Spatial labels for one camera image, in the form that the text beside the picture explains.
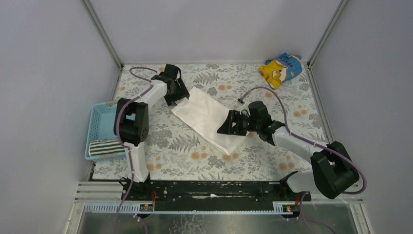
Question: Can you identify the light blue plastic basket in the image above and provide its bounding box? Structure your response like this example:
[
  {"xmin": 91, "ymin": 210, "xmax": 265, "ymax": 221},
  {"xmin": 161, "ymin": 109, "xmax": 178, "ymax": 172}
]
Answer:
[{"xmin": 84, "ymin": 101, "xmax": 125, "ymax": 162}]

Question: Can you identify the green white striped towel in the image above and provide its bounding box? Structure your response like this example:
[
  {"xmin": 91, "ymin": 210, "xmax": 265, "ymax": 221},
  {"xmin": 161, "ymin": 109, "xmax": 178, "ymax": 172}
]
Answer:
[{"xmin": 87, "ymin": 139, "xmax": 125, "ymax": 158}]

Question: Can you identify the floral patterned table mat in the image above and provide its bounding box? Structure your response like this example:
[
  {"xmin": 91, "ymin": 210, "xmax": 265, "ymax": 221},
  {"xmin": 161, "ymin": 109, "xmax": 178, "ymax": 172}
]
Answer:
[{"xmin": 92, "ymin": 63, "xmax": 338, "ymax": 182}]

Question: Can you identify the white slotted cable duct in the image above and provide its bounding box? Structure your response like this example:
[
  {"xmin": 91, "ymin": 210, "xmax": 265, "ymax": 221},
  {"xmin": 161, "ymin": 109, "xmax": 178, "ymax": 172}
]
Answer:
[{"xmin": 84, "ymin": 202, "xmax": 294, "ymax": 215}]

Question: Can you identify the white fluffy towel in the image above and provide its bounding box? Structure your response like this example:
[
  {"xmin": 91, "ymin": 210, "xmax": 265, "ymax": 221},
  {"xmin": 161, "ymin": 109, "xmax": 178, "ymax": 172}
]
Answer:
[{"xmin": 171, "ymin": 87, "xmax": 246, "ymax": 156}]

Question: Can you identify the blue yellow cartoon towel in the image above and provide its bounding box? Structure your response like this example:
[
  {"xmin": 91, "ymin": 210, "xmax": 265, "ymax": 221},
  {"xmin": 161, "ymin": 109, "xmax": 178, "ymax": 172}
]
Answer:
[{"xmin": 259, "ymin": 52, "xmax": 305, "ymax": 89}]

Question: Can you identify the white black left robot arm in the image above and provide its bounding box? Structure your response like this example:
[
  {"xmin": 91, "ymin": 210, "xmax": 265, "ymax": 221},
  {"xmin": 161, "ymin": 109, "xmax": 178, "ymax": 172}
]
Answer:
[{"xmin": 113, "ymin": 64, "xmax": 190, "ymax": 183}]

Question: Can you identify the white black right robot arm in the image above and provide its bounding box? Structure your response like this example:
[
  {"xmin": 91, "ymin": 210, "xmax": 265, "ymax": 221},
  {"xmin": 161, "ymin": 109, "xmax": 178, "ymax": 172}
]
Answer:
[{"xmin": 217, "ymin": 101, "xmax": 360, "ymax": 199}]

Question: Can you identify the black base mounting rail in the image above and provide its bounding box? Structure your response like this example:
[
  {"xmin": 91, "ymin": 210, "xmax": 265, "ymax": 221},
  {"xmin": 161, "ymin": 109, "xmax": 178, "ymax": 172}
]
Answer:
[{"xmin": 119, "ymin": 177, "xmax": 302, "ymax": 207}]

